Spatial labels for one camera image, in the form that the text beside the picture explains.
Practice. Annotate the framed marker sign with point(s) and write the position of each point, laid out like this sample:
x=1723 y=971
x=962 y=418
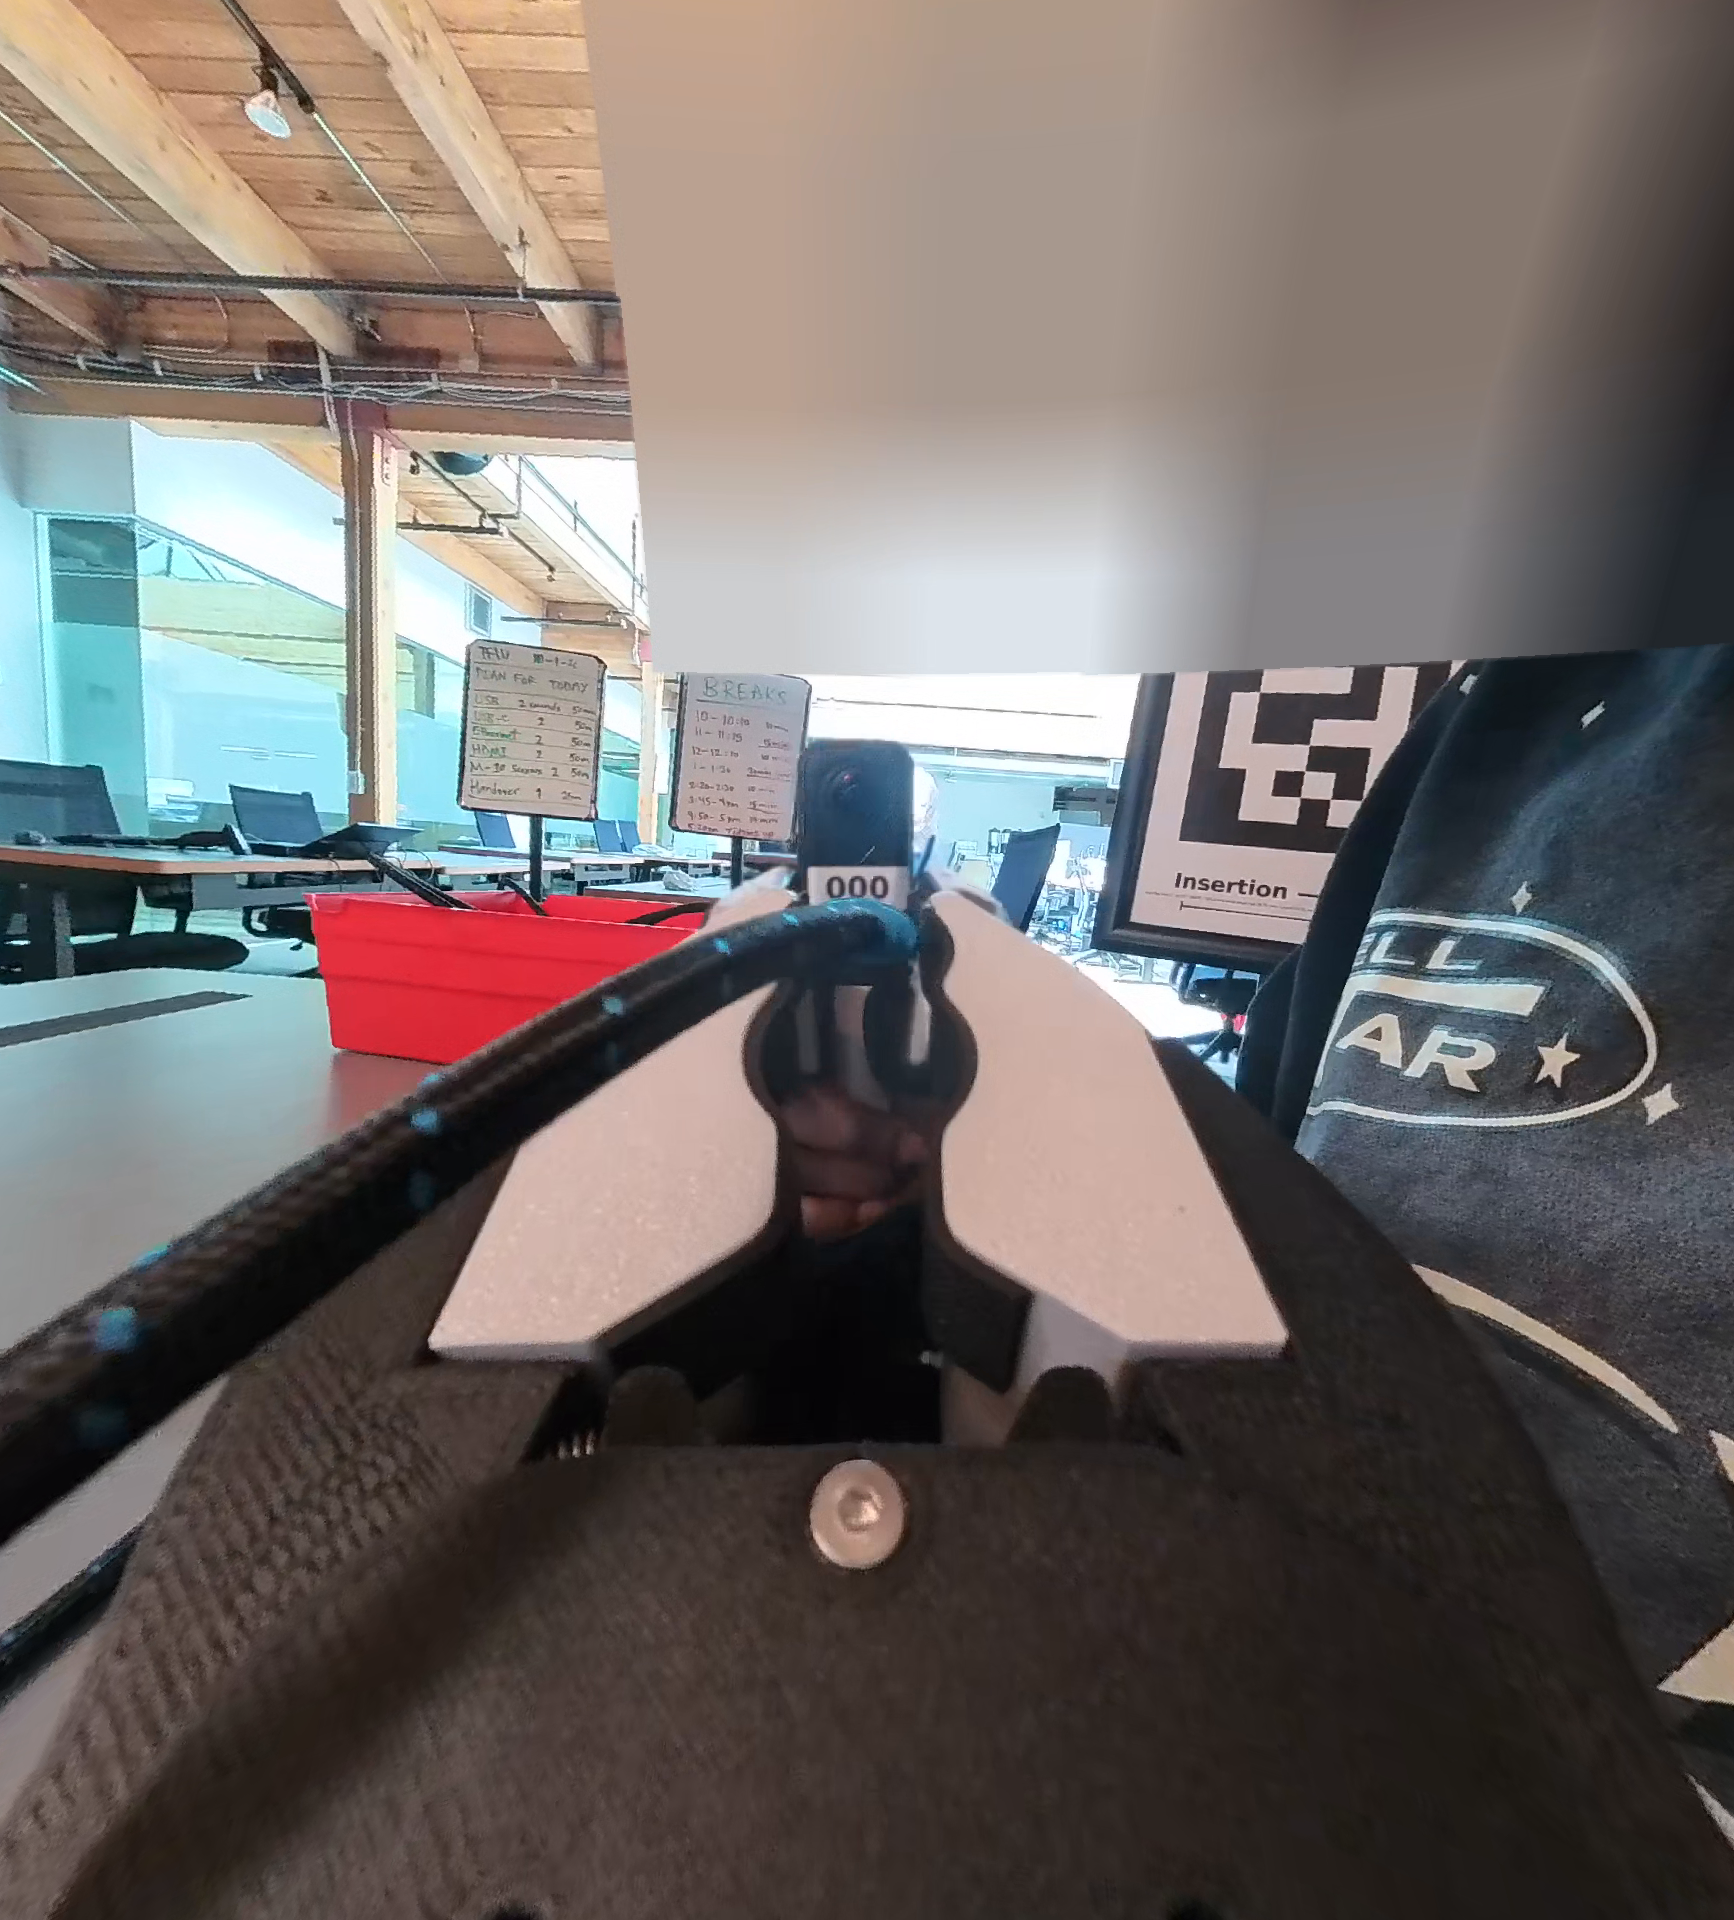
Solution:
x=1191 y=810

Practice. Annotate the black dome camera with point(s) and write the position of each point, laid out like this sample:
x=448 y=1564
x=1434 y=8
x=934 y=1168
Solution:
x=463 y=462

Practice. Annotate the black office chair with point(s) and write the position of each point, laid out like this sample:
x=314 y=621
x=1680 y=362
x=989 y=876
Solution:
x=26 y=795
x=1025 y=871
x=274 y=818

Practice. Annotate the whiteboard on stand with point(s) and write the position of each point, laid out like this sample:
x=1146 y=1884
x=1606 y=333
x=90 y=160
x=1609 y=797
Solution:
x=535 y=728
x=740 y=758

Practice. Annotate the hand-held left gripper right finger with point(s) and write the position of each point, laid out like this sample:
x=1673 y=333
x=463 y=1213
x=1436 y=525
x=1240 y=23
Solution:
x=1107 y=1184

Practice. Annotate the ceiling track light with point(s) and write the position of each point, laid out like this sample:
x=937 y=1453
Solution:
x=267 y=105

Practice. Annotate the person's right hand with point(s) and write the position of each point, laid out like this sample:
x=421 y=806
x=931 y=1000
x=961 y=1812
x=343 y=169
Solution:
x=860 y=1163

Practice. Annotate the long office desk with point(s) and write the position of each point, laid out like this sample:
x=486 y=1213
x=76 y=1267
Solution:
x=133 y=859

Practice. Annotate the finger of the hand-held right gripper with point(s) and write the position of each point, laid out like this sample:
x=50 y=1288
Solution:
x=921 y=1035
x=819 y=1035

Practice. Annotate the red plastic bin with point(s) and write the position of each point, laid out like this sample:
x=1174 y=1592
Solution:
x=476 y=975

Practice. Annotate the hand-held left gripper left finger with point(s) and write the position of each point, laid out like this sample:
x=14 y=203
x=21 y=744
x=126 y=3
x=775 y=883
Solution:
x=612 y=1200

